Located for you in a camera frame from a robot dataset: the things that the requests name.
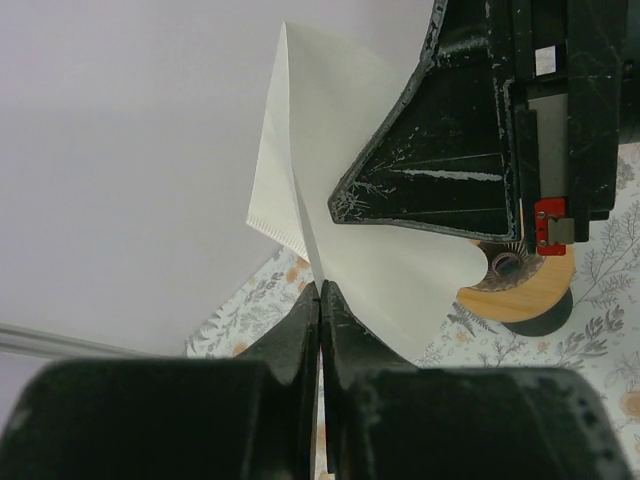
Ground clear glass dripper cone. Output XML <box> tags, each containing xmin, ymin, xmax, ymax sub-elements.
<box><xmin>472</xmin><ymin>241</ymin><xmax>545</xmax><ymax>292</ymax></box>

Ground floral patterned table mat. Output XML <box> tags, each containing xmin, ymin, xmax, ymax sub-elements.
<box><xmin>186</xmin><ymin>144</ymin><xmax>639</xmax><ymax>476</ymax></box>

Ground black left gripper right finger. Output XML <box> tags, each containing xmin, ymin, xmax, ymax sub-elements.
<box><xmin>320</xmin><ymin>281</ymin><xmax>632</xmax><ymax>479</ymax></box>

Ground round wooden dripper base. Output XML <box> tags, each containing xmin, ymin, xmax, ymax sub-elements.
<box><xmin>457</xmin><ymin>246</ymin><xmax>575</xmax><ymax>324</ymax></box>

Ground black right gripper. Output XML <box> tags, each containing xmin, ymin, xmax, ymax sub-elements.
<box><xmin>327</xmin><ymin>1</ymin><xmax>639</xmax><ymax>255</ymax></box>

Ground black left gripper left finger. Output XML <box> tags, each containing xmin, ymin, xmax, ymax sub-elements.
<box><xmin>1</xmin><ymin>285</ymin><xmax>320</xmax><ymax>479</ymax></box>

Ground white paper coffee filter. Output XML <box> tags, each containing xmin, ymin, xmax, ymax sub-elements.
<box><xmin>247</xmin><ymin>22</ymin><xmax>487</xmax><ymax>360</ymax></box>

